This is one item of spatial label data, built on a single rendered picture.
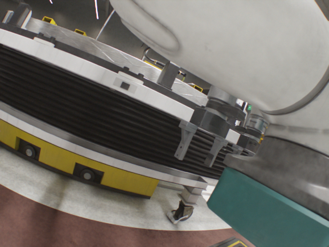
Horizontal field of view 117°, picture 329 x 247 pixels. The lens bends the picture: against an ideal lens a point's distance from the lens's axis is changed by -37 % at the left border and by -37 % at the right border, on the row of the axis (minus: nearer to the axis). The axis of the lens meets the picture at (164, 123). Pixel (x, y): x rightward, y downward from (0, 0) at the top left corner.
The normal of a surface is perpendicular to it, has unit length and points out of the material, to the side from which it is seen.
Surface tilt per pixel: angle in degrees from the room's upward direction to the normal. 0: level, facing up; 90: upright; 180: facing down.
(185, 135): 90
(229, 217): 90
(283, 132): 92
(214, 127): 90
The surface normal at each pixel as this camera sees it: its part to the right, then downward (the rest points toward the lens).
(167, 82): 0.33, 0.18
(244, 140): -0.78, -0.32
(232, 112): -0.54, -0.20
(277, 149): -0.86, -0.48
